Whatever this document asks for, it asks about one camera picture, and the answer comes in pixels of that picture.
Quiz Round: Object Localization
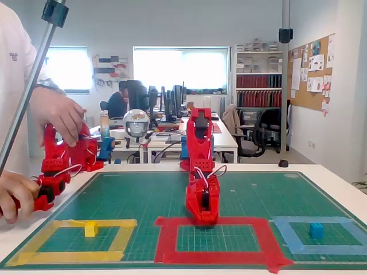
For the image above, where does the red leader arm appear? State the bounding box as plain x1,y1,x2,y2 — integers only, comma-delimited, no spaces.
33,123,104,213

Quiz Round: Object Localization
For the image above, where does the red tape square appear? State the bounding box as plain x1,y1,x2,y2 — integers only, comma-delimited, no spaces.
153,216,294,274

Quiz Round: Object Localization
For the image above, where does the blue cube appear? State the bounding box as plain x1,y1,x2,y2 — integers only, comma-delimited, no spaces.
309,222,325,239

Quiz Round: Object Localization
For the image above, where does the yellow cube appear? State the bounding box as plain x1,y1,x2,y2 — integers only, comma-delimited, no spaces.
84,221,99,238

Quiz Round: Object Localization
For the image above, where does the blue tape square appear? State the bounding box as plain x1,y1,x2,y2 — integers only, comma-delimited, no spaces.
269,216,367,255

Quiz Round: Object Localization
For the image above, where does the yellow tape square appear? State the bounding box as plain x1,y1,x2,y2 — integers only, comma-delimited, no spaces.
5,218,138,267

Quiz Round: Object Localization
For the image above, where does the person's left hand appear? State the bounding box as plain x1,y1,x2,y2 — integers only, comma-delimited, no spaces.
30,85,87,147

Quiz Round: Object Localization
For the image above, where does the person's right hand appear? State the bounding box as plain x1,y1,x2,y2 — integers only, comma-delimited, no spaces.
0,171,41,225

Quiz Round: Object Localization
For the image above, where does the blue table clamp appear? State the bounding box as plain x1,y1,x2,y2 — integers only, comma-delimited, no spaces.
96,136,115,163
180,136,189,160

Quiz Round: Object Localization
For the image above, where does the green cutting mat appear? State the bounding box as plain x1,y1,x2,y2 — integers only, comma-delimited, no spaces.
0,171,367,270

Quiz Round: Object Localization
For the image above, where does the white desk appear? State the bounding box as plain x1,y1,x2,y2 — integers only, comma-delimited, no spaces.
147,113,239,164

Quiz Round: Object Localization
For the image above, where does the beige jacket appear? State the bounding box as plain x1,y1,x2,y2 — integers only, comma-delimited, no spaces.
222,104,247,138

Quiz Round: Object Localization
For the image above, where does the black mesh office chair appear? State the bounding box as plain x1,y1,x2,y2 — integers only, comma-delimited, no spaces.
237,108,283,158

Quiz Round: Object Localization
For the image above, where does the white helmet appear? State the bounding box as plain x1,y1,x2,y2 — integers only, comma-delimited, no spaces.
123,109,150,148

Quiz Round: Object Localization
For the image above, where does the black computer monitor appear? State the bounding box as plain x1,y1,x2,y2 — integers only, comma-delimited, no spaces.
171,81,187,119
147,85,160,128
160,85,173,123

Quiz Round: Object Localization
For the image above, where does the orange blue bottle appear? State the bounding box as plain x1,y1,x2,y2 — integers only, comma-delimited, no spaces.
100,109,111,141

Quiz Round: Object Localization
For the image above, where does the seated person dark shirt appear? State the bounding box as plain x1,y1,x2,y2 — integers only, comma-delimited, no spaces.
106,84,130,119

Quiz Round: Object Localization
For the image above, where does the large bright window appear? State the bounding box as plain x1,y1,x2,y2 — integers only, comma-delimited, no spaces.
132,45,230,95

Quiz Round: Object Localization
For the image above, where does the white shelf with binders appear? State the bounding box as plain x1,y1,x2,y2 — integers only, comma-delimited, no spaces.
234,42,283,109

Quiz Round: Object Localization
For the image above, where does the upright metal pole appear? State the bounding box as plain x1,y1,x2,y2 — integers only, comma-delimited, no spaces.
282,0,291,152

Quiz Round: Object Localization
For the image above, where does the cork notice board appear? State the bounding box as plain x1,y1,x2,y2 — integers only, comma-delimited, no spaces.
287,33,336,113

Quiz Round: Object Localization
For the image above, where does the green plant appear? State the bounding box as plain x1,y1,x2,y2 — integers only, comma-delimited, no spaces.
352,171,367,195

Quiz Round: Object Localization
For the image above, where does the small bright window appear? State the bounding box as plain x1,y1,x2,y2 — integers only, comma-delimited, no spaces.
45,45,93,94

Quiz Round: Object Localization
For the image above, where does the dark wristwatch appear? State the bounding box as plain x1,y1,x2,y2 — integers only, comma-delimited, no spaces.
36,78,67,96

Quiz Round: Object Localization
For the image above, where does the black pole clamp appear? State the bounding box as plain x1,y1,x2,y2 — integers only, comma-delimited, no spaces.
278,27,294,44
41,0,70,29

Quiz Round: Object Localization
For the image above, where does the slanted metal pole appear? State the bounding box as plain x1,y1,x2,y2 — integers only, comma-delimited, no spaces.
0,0,67,178

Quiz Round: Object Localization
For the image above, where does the person's white shirt torso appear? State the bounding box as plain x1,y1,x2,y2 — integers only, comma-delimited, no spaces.
0,2,49,175

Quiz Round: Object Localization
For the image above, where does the white robot arm cable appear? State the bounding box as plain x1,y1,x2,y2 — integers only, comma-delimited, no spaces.
193,164,228,187

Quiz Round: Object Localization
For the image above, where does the white leader arm cable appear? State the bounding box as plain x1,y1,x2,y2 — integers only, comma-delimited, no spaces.
54,140,98,180

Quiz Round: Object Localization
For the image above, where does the wall tool pegboard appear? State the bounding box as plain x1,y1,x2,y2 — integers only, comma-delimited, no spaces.
92,54,130,87

